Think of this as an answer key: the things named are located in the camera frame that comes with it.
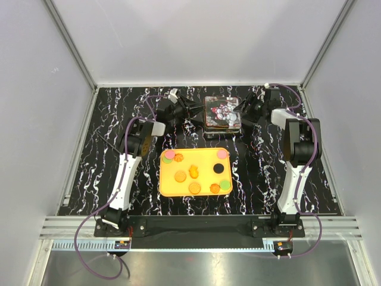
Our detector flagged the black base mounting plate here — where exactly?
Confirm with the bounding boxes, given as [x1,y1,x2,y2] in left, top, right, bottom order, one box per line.
[94,215,306,253]

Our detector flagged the yellow pineapple cookie centre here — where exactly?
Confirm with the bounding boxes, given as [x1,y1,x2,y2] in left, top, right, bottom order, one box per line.
[189,165,199,179]

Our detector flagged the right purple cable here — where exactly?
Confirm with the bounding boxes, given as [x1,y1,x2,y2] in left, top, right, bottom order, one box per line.
[264,83,324,259]

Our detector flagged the pink cookie left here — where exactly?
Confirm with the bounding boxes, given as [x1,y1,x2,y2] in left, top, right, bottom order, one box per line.
[165,150,176,160]

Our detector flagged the gold tin lid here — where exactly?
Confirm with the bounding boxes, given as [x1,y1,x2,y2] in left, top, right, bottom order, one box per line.
[204,97,241,130]

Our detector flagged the pink cookie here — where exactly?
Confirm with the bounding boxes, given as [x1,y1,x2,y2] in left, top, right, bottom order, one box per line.
[217,150,228,160]
[165,150,176,160]

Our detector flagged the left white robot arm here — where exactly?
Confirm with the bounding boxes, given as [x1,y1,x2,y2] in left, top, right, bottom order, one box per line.
[101,95,204,236]

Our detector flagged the gold cookie tin box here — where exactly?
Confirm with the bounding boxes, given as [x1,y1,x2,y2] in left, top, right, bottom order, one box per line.
[203,128,241,139]

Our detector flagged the orange swirl cookie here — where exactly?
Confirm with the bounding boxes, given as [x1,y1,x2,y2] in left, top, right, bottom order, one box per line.
[173,153,184,163]
[210,184,220,194]

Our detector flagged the metal tongs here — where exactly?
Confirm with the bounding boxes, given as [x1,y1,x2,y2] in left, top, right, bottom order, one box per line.
[98,134,121,154]

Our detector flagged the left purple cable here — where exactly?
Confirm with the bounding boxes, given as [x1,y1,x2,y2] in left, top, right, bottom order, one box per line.
[74,95,170,281]

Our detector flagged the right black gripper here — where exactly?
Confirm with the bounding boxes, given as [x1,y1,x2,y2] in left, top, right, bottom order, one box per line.
[233,92,267,123]

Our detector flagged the orange swirl cookie bottom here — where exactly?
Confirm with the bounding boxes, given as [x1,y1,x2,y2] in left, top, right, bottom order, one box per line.
[210,184,220,194]

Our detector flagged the purple cable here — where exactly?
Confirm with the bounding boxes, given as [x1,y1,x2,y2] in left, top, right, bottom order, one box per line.
[264,83,324,259]
[74,95,170,281]

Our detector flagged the green cookie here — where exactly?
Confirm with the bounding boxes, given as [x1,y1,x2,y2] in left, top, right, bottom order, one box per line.
[220,180,231,191]
[163,157,173,164]

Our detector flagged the green cookie left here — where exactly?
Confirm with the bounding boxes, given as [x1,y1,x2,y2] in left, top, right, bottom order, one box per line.
[163,157,173,164]

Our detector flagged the round tan biscuit bottom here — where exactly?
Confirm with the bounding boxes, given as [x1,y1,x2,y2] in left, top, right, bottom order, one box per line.
[188,182,201,195]

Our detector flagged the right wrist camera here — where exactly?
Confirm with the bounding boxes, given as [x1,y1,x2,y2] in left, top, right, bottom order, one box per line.
[257,83,270,102]

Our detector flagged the round tan biscuit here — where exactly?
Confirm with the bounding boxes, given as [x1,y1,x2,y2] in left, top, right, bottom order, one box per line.
[188,182,201,195]
[174,170,187,182]

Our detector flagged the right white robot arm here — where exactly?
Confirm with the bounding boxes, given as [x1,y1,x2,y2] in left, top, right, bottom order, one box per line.
[235,83,322,237]

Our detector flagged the pink cookie right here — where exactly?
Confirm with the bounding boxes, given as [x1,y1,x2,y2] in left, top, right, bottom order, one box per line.
[217,150,228,160]

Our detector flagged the orange swirl cookie left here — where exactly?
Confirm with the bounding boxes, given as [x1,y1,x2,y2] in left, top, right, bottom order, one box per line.
[173,153,184,163]

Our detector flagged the aluminium frame rail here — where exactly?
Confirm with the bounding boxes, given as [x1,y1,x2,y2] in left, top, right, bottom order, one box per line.
[39,216,131,251]

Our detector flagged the round tan biscuit left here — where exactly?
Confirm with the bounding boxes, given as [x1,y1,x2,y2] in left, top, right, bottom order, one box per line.
[174,170,187,182]

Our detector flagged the green cookie right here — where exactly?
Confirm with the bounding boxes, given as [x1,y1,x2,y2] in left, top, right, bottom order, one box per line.
[220,180,231,191]

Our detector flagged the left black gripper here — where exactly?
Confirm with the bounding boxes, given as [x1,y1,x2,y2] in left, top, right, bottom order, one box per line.
[167,95,204,122]

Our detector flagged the yellow plastic tray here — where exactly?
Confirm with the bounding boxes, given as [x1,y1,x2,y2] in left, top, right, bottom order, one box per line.
[158,147,233,197]

